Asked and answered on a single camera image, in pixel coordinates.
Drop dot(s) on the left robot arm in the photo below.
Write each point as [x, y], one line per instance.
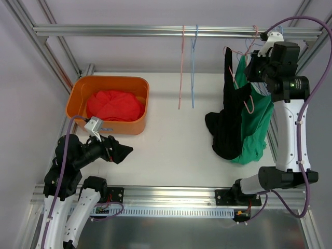
[68, 208]

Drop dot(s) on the blue hanger with green top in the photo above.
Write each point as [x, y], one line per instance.
[250, 43]

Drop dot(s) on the aluminium hanging rail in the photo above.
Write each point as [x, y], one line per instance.
[98, 30]

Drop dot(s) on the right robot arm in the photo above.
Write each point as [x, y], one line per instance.
[289, 94]

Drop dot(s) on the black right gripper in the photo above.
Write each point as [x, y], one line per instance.
[252, 68]

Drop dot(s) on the black tank top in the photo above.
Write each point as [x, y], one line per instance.
[225, 126]

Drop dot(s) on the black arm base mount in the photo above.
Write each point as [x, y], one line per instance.
[115, 194]

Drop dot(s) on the white slotted cable duct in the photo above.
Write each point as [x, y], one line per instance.
[199, 212]

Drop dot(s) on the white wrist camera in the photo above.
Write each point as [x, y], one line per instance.
[269, 38]
[93, 127]

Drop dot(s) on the pink wire hanger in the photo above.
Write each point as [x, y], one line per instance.
[181, 69]

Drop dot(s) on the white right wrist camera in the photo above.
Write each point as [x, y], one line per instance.
[269, 38]

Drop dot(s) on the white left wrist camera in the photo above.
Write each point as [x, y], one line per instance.
[93, 127]

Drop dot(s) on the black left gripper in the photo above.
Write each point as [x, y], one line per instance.
[109, 148]

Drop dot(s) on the orange plastic bin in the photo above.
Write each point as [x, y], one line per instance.
[89, 85]

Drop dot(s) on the green tank top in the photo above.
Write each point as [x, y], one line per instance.
[256, 117]

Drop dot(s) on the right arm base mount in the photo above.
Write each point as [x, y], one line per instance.
[225, 197]

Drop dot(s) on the red tank top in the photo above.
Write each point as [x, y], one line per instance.
[113, 105]

